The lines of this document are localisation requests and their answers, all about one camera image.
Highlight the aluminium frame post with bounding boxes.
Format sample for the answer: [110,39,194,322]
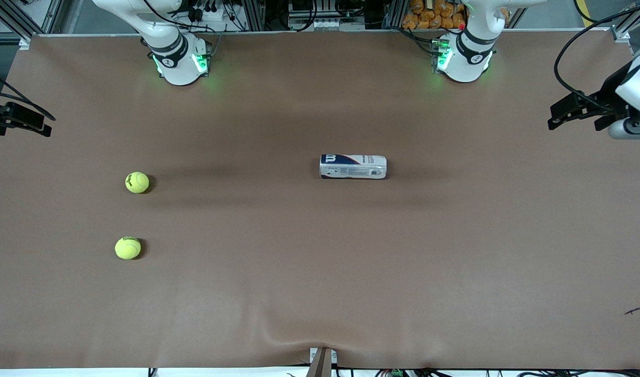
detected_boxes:
[241,0,266,31]
[383,0,404,29]

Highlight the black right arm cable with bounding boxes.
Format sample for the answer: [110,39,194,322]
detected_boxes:
[0,68,56,121]

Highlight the Wilson tennis ball can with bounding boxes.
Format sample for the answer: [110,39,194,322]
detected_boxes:
[319,153,388,180]

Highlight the aluminium frame strut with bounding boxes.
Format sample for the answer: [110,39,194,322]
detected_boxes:
[611,0,640,42]
[0,0,35,50]

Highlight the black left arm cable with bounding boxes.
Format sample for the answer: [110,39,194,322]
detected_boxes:
[554,3,640,113]

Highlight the brown table mat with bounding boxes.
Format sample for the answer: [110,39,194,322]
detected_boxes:
[0,29,640,370]

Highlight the white power strip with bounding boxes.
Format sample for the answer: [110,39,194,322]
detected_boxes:
[186,0,222,25]

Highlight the grey metal bracket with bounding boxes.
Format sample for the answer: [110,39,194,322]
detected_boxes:
[308,347,337,377]

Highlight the orange pastry pile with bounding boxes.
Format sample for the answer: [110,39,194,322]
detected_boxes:
[402,0,467,30]

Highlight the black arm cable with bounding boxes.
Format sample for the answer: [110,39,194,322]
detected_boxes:
[0,68,56,121]
[554,3,640,113]

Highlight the yellow tennis ball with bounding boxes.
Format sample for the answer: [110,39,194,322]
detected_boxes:
[125,172,150,194]
[115,237,142,260]

